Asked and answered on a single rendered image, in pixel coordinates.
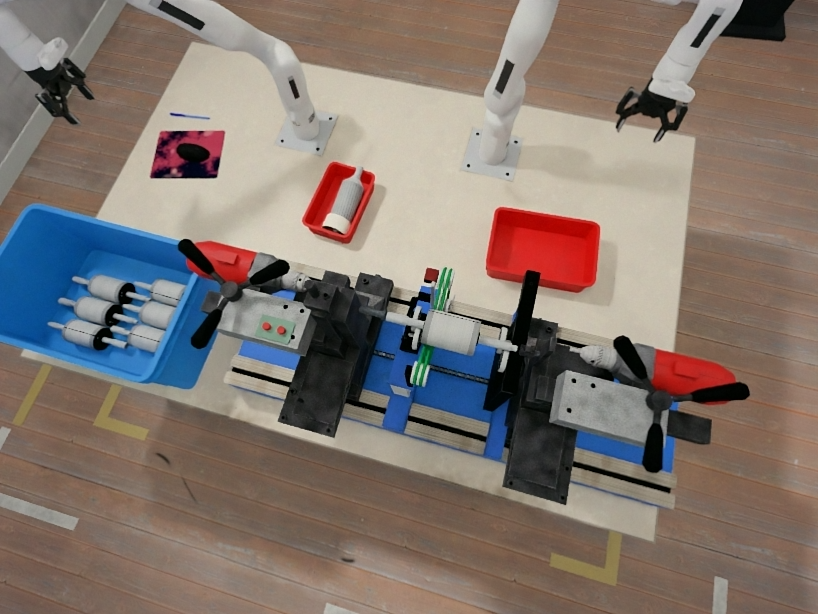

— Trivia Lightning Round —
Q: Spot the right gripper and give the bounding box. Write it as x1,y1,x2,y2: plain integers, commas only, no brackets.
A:
23,57,95,125

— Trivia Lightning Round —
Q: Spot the blue plastic crate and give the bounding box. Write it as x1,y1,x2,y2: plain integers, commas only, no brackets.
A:
0,204,221,390

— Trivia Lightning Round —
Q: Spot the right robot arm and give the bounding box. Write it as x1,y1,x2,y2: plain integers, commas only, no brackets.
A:
0,0,319,140

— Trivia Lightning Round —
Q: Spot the green drive belt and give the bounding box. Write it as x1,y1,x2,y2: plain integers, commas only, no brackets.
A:
419,268,453,387
413,267,447,385

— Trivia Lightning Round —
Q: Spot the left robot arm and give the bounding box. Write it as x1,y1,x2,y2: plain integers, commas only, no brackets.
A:
479,0,743,165

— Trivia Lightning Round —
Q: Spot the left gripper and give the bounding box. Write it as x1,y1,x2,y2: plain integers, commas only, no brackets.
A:
615,75,688,143

